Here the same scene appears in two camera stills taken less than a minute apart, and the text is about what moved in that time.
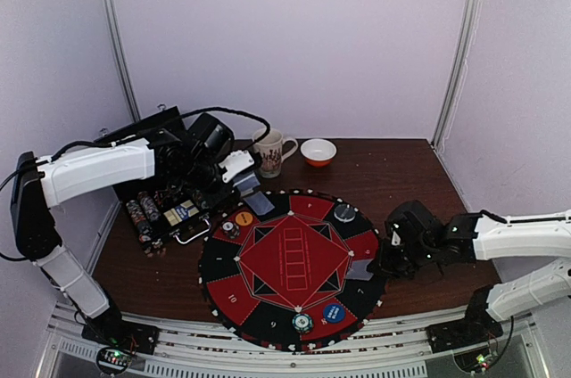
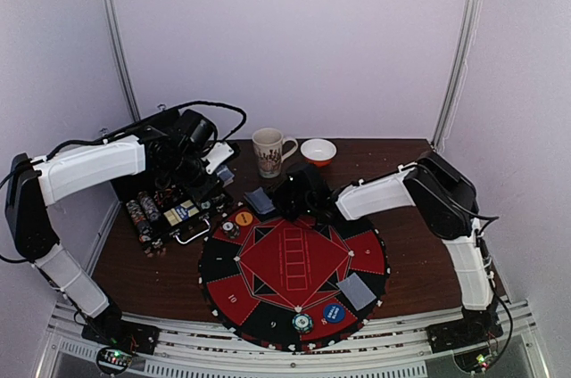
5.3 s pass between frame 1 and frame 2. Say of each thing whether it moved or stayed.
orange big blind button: stayed
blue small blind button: stayed
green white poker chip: stayed
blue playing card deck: moved
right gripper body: moved
